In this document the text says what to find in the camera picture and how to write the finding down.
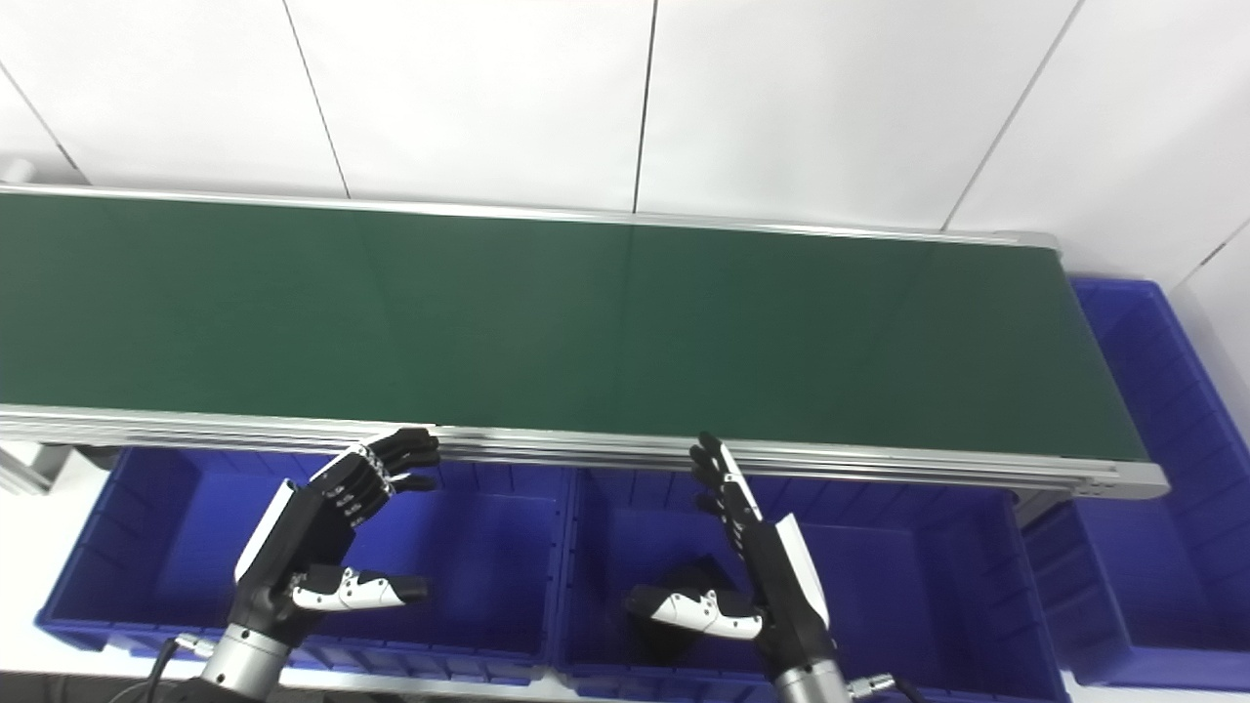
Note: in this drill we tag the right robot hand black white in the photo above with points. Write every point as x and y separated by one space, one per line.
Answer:
791 596

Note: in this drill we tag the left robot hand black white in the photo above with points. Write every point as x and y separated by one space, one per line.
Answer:
293 547

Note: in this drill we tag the small black box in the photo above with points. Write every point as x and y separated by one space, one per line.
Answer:
688 574

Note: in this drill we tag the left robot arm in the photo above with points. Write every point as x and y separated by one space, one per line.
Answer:
239 669

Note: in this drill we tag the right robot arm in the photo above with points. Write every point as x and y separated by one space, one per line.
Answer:
811 688

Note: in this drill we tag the blue plastic bin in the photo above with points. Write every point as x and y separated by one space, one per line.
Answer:
928 596
1162 469
488 566

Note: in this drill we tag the aluminium conveyor leg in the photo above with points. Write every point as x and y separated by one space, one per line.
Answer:
29 467

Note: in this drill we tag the grey conveyor end cover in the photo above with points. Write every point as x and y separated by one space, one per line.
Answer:
15 171

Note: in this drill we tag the green conveyor belt aluminium frame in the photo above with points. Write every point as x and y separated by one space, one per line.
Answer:
586 332

